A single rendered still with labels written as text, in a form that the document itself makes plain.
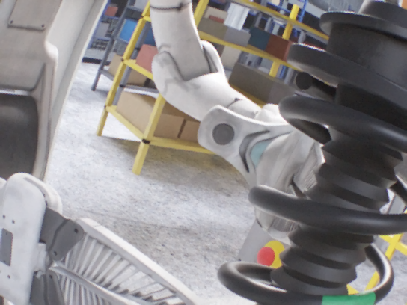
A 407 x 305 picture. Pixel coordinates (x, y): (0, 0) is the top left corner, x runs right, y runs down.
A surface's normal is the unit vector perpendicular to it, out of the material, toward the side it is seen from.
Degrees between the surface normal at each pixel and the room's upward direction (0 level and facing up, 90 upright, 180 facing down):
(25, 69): 91
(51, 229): 76
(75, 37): 90
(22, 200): 65
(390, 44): 88
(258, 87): 90
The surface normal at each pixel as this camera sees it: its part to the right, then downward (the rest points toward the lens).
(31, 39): 0.58, 0.47
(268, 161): -0.69, -0.29
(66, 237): -0.14, -0.05
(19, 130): 0.69, -0.14
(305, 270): -0.20, -0.65
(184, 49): 0.33, -0.06
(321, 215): -0.39, -0.17
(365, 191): 0.20, -0.49
